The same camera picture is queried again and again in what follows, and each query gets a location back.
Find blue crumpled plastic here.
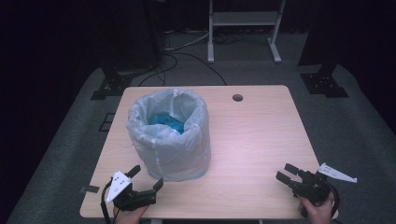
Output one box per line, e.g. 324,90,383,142
150,113,186,135

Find black floor cable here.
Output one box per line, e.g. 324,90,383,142
137,51,228,88

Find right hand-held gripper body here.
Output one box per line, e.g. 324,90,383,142
289,162,358,204

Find black stand base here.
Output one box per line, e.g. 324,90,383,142
90,65,157,101
299,61,350,99

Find white metal stand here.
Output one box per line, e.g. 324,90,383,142
206,0,287,65

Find person's left hand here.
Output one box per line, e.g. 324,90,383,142
112,204,149,224

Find grey floor cable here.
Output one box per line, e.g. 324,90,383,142
163,30,210,52

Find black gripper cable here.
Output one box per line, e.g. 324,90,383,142
328,181,342,219
100,178,120,224

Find person's right hand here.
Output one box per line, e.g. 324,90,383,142
298,190,336,224

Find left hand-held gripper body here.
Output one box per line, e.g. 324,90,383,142
106,169,157,212

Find black tape strip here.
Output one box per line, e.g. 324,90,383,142
78,185,101,194

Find bin with white plastic liner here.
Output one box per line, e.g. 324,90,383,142
125,88,212,183

